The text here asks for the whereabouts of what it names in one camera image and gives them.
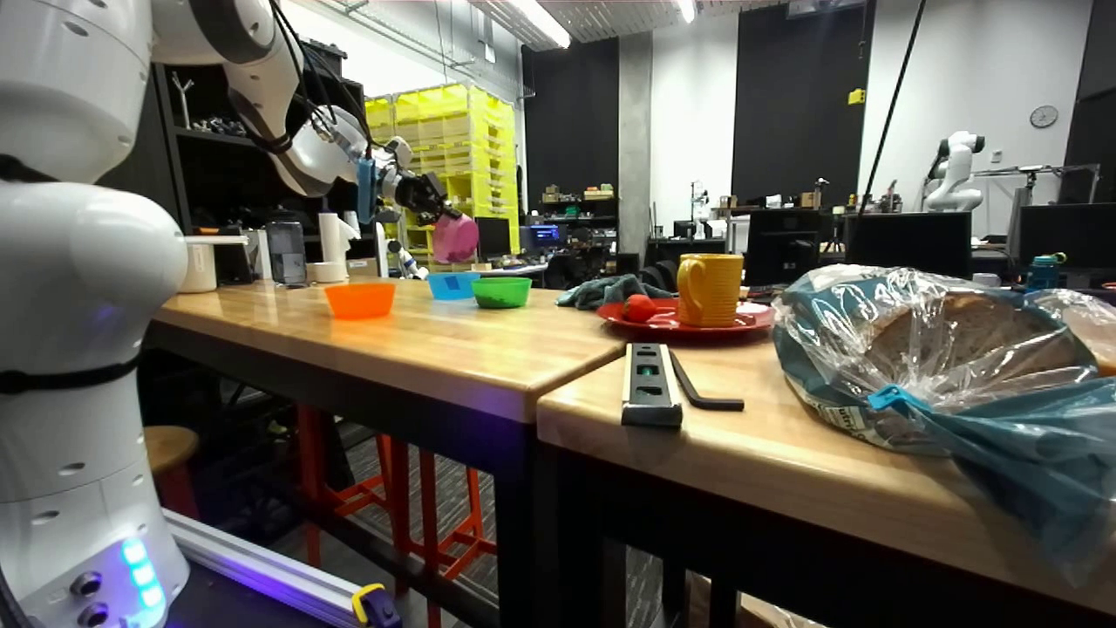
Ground yellow mug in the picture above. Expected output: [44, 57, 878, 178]
[672, 250, 750, 332]

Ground orange plastic bowl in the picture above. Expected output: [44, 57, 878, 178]
[321, 278, 402, 326]

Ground green plastic bowl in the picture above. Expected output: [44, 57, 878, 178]
[470, 271, 538, 314]

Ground orange metal stand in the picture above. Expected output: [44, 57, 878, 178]
[291, 402, 502, 615]

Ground black computer monitor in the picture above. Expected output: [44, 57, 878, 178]
[844, 209, 976, 284]

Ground aluminium rail with yellow clip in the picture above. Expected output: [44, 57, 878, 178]
[160, 505, 405, 628]

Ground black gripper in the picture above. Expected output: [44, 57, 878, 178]
[379, 164, 473, 230]

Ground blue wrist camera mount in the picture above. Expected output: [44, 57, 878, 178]
[356, 154, 383, 226]

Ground blue plastic bowl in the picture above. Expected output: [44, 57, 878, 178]
[423, 269, 483, 306]

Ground yellow storage bin shelf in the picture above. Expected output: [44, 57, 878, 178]
[362, 78, 522, 262]

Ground glass jar with black lid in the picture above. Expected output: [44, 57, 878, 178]
[263, 218, 314, 289]

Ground purple plastic bowl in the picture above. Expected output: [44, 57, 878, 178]
[432, 209, 486, 269]

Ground bread loaf in plastic bag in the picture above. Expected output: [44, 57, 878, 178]
[772, 262, 1116, 578]

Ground red tomato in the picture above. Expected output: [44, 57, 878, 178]
[621, 289, 665, 328]

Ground red plate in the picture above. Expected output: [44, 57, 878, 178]
[598, 298, 779, 348]

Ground round wooden stool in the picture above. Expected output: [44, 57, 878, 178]
[144, 421, 205, 515]

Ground long black hex key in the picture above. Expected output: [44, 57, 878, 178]
[665, 345, 750, 415]

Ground black metal table frame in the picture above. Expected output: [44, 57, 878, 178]
[144, 320, 562, 628]

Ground teal cloth rag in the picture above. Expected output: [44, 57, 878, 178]
[554, 269, 681, 314]

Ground white flat bar handle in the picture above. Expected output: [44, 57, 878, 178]
[185, 230, 254, 250]

